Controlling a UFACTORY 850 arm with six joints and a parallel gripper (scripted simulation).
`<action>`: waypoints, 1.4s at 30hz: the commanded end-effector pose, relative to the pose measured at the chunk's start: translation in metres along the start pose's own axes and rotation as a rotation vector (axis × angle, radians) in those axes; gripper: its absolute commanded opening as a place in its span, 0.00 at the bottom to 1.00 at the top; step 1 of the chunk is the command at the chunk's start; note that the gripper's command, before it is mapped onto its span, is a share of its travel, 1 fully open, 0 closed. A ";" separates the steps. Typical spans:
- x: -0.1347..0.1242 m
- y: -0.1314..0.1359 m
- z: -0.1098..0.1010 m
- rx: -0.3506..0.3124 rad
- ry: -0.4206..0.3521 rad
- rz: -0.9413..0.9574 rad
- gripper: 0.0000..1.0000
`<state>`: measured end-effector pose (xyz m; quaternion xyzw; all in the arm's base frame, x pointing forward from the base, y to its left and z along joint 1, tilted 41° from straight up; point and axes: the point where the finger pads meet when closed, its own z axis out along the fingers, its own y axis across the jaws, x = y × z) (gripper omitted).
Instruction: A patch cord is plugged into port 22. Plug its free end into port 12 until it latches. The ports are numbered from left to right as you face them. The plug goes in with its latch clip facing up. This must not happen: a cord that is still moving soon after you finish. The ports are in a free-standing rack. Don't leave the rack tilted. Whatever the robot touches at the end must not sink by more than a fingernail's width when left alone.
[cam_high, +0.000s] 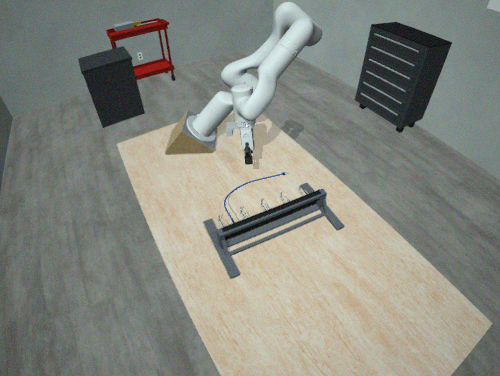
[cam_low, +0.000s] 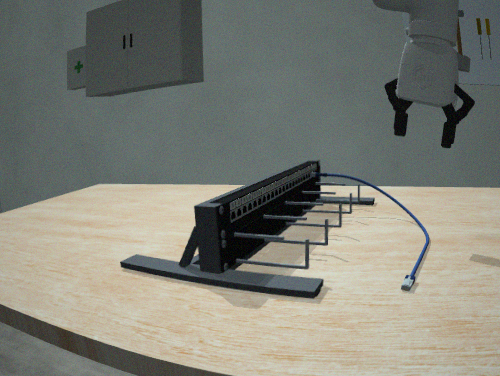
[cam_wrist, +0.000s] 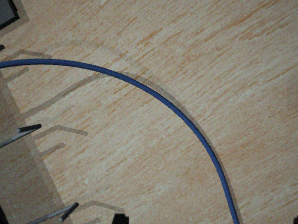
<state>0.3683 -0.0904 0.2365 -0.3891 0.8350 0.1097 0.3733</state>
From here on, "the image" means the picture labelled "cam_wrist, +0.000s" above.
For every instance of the black patch panel rack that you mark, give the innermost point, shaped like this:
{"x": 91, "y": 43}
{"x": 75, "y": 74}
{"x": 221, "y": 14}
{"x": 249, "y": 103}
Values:
{"x": 8, "y": 15}

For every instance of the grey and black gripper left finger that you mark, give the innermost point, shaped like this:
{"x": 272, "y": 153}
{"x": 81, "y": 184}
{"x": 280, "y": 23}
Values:
{"x": 120, "y": 219}

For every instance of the blue cable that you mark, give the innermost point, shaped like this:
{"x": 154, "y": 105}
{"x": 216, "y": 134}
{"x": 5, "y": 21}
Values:
{"x": 148, "y": 90}

